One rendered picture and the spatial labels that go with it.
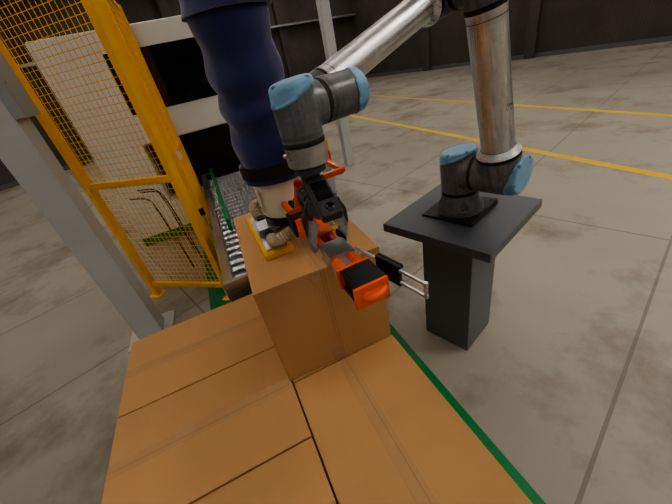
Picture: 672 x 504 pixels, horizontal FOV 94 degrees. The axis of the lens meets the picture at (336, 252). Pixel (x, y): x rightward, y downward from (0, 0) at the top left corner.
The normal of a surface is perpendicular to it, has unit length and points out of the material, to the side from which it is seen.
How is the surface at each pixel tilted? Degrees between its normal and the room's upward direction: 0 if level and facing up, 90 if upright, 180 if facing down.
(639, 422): 0
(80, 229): 90
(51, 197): 90
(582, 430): 0
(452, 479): 0
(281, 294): 90
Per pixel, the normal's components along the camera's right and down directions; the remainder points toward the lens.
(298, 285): 0.36, 0.45
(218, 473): -0.18, -0.82
